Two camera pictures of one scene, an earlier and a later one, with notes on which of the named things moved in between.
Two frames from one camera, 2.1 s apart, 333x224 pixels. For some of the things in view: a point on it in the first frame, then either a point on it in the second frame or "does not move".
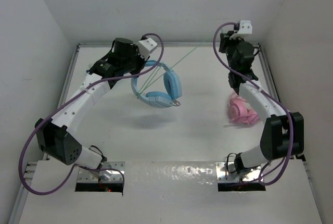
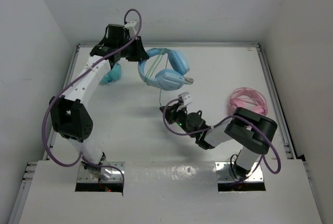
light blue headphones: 173,86 -> 172,79
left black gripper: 133,51 -> 139,53
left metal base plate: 109,172 does not move
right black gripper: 226,41 -> 170,112
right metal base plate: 225,173 does not move
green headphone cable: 144,86 -> 151,70
